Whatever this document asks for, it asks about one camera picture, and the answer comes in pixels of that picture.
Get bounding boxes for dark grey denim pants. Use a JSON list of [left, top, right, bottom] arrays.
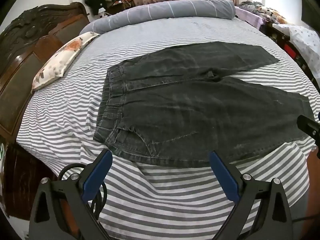
[[94, 42, 313, 168]]

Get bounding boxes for floral pillow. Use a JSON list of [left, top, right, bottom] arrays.
[[31, 31, 99, 91]]

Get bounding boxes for dark wooden headboard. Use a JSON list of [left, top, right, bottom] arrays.
[[1, 2, 89, 220]]

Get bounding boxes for black cable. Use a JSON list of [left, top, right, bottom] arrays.
[[57, 163, 108, 221]]

